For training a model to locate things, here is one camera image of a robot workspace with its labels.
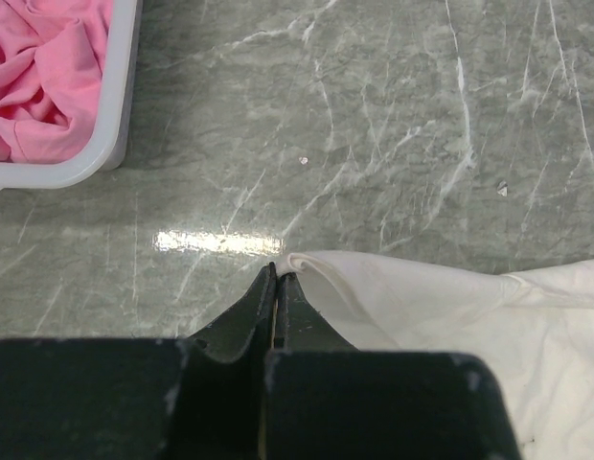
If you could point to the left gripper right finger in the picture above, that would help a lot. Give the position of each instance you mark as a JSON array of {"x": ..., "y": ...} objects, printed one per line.
[{"x": 324, "y": 399}]

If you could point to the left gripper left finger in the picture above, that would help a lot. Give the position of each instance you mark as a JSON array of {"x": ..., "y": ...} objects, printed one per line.
[{"x": 140, "y": 398}]

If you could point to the cream white t shirt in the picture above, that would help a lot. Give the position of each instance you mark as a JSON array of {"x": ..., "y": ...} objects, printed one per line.
[{"x": 534, "y": 329}]

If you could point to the white plastic laundry basket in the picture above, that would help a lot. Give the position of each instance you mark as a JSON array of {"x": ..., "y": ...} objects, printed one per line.
[{"x": 106, "y": 148}]

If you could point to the pink t shirt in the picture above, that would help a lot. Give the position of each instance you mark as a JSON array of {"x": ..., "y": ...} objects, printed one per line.
[{"x": 52, "y": 55}]

